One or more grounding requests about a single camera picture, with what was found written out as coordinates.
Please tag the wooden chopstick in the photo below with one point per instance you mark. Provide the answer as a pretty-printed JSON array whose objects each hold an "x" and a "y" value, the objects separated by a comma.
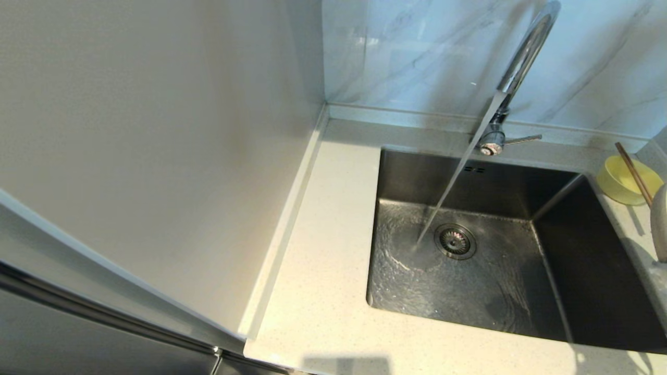
[{"x": 635, "y": 173}]

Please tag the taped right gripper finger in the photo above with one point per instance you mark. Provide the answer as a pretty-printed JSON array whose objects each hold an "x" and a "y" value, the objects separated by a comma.
[{"x": 659, "y": 224}]

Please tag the round metal drain strainer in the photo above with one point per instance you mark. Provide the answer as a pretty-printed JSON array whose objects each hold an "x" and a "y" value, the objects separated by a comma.
[{"x": 455, "y": 241}]

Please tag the yellow plastic bowl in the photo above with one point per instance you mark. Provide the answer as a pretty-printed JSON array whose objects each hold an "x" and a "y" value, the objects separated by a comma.
[{"x": 620, "y": 182}]

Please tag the tall grey refrigerator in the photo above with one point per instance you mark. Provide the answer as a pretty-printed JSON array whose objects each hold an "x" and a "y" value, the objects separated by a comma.
[{"x": 156, "y": 156}]

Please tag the chrome kitchen faucet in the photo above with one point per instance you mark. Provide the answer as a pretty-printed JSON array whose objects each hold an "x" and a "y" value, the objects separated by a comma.
[{"x": 527, "y": 52}]

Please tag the stainless steel sink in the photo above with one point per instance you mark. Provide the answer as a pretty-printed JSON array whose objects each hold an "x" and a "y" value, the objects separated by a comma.
[{"x": 495, "y": 291}]

